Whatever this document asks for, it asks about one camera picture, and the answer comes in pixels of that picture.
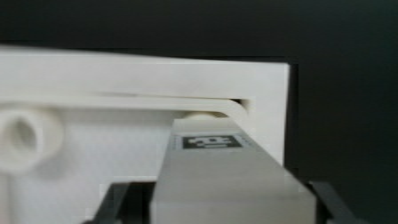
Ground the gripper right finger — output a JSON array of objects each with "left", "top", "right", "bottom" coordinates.
[{"left": 307, "top": 181, "right": 371, "bottom": 224}]

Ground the white desk leg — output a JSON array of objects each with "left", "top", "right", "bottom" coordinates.
[{"left": 150, "top": 118, "right": 316, "bottom": 224}]

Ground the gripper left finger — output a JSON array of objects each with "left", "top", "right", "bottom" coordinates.
[{"left": 81, "top": 182, "right": 154, "bottom": 224}]

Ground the white desk tabletop tray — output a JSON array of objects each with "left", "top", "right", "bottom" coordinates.
[{"left": 0, "top": 45, "right": 289, "bottom": 224}]

